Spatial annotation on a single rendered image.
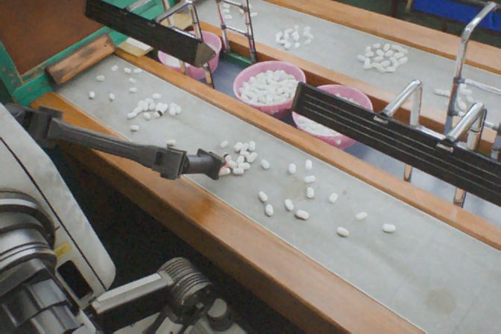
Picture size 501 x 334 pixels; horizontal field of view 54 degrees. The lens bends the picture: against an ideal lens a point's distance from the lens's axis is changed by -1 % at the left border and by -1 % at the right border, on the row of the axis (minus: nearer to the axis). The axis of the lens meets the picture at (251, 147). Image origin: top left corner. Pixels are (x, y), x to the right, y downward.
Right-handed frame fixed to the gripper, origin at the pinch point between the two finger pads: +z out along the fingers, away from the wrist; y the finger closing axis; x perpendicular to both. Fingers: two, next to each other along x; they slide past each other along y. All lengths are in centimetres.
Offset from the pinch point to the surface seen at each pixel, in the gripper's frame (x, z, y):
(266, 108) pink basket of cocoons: -17.6, 22.5, 7.9
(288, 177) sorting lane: -3.7, 7.7, -18.1
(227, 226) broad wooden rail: 11.1, -13.4, -17.3
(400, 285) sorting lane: 4, -1, -63
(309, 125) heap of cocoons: -18.2, 24.2, -9.7
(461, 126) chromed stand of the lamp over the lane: -37, -11, -63
